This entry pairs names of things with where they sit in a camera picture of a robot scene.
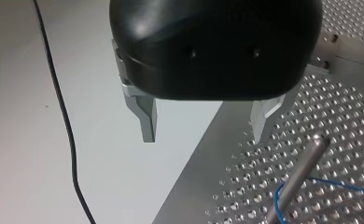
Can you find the metal post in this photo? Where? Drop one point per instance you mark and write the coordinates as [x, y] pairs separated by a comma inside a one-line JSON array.
[[298, 171]]

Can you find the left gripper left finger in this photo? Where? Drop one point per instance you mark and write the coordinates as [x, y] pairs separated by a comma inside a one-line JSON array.
[[146, 115]]

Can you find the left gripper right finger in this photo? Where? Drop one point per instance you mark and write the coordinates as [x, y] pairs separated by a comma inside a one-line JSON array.
[[265, 118]]

